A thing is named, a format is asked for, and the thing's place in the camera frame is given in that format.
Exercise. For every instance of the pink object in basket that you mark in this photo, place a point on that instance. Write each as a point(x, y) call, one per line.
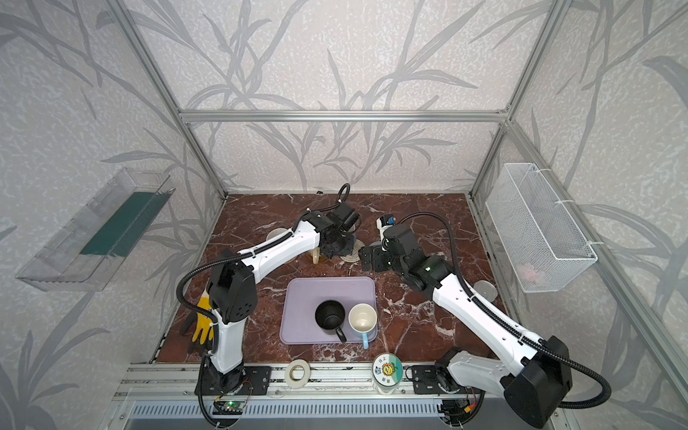
point(528, 273)

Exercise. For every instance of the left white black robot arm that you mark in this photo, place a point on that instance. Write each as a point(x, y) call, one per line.
point(233, 290)

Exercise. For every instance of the white mug blue handle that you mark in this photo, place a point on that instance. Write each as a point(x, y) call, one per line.
point(363, 320)

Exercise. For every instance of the clear plastic wall bin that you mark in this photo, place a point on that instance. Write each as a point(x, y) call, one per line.
point(87, 252)

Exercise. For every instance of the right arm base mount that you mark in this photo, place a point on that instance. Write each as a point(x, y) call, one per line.
point(426, 382)

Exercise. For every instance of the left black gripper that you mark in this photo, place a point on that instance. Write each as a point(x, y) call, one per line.
point(348, 250)

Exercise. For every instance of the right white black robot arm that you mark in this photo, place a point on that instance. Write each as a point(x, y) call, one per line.
point(536, 377)

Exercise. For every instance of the round lidded container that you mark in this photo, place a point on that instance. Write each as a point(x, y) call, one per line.
point(387, 373)

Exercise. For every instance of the white wire mesh basket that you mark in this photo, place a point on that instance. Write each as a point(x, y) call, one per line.
point(536, 227)

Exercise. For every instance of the lavender plastic tray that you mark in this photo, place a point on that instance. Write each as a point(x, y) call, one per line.
point(298, 326)

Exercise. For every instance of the aluminium front rail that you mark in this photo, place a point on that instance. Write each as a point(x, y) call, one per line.
point(176, 382)

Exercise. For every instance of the black mug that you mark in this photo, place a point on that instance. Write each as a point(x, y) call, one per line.
point(330, 316)

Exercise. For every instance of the white tape roll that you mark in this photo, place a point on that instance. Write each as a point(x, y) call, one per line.
point(297, 374)

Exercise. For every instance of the yellow work glove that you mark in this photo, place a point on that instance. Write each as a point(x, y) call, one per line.
point(203, 335)

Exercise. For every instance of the small clear cup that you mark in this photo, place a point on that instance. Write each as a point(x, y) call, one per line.
point(488, 290)

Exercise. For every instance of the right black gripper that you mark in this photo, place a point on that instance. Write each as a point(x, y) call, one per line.
point(375, 251)

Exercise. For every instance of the beige spiral woven coaster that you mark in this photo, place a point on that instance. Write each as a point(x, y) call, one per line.
point(354, 256)

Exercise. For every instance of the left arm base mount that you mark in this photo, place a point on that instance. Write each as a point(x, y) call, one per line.
point(246, 380)

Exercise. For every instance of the beige mug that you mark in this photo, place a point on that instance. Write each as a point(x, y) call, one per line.
point(315, 255)

